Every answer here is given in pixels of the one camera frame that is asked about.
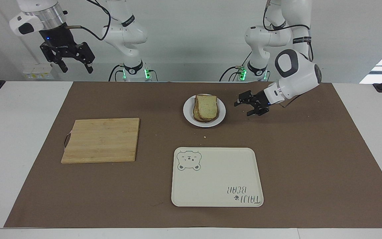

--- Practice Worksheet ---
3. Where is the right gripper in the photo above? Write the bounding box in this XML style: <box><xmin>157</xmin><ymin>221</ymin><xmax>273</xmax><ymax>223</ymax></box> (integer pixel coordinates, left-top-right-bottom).
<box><xmin>39</xmin><ymin>23</ymin><xmax>96</xmax><ymax>74</ymax></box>

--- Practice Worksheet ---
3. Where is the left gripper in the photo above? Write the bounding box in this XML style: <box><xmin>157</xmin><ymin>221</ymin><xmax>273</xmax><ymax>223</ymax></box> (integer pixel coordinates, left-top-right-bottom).
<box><xmin>234</xmin><ymin>90</ymin><xmax>271</xmax><ymax>117</ymax></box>

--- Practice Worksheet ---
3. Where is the bread sandwich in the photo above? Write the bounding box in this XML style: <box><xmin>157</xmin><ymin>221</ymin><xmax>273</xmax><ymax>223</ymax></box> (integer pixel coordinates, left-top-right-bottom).
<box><xmin>193</xmin><ymin>94</ymin><xmax>219</xmax><ymax>123</ymax></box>

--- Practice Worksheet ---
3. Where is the white round plate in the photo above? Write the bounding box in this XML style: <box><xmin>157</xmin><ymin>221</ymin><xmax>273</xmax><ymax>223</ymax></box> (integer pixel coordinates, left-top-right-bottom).
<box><xmin>183</xmin><ymin>94</ymin><xmax>226</xmax><ymax>127</ymax></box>

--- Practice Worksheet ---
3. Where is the cream tray with bear print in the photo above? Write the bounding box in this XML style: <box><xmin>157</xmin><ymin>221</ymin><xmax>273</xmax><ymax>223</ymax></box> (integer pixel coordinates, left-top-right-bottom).
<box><xmin>171</xmin><ymin>147</ymin><xmax>264</xmax><ymax>207</ymax></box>

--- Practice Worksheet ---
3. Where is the wooden cutting board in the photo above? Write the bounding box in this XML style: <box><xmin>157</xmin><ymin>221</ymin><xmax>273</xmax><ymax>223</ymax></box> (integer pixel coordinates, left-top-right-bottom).
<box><xmin>61</xmin><ymin>118</ymin><xmax>140</xmax><ymax>164</ymax></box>

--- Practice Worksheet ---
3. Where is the black cable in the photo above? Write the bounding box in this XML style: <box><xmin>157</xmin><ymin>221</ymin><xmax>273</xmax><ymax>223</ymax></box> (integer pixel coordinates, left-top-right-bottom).
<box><xmin>108</xmin><ymin>64</ymin><xmax>126</xmax><ymax>82</ymax></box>
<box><xmin>220</xmin><ymin>51</ymin><xmax>253</xmax><ymax>82</ymax></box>
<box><xmin>263</xmin><ymin>0</ymin><xmax>314</xmax><ymax>62</ymax></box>
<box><xmin>279</xmin><ymin>94</ymin><xmax>306</xmax><ymax>109</ymax></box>
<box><xmin>66</xmin><ymin>0</ymin><xmax>112</xmax><ymax>41</ymax></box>

